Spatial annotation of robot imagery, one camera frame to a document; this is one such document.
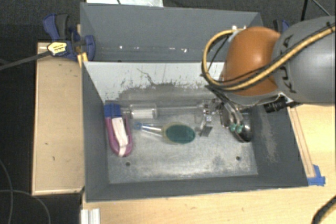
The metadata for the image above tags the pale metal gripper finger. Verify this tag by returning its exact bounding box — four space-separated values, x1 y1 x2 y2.
198 115 214 137
200 99 220 116

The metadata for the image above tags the grey metal bin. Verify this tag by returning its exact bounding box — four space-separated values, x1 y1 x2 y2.
78 2 309 203

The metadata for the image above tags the clear plastic bottle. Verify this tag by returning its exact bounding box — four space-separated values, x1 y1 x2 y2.
121 103 159 120

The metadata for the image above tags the pale wood flat board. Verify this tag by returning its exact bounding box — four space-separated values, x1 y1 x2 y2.
31 41 86 196

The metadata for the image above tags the black cylinder on white bracket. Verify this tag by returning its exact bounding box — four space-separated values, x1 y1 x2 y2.
263 92 292 113

